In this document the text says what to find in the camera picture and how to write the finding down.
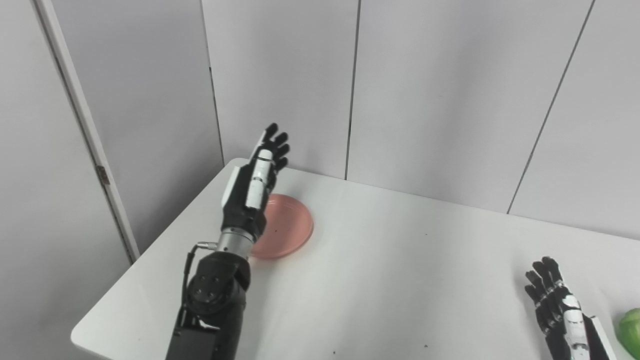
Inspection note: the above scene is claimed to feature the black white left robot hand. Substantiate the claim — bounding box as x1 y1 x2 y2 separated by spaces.
220 123 291 243

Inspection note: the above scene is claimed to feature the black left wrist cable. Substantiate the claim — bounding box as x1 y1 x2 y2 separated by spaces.
182 241 219 321

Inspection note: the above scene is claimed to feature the pink round plate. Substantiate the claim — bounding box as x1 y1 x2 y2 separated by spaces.
248 194 314 260

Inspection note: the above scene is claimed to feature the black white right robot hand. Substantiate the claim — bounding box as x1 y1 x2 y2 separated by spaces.
524 256 617 360

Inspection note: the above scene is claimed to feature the green white cabbage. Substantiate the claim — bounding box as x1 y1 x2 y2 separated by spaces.
618 308 640 360

